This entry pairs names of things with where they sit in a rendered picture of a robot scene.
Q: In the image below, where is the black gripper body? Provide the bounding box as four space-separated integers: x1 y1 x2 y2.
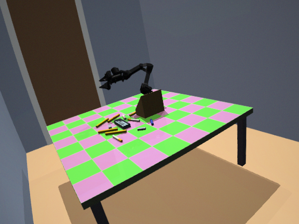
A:
105 72 117 90

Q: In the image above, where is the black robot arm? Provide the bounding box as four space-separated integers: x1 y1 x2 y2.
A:
106 63 153 95

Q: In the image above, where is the keyboard with white letter keys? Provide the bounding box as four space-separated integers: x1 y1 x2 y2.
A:
114 118 131 130

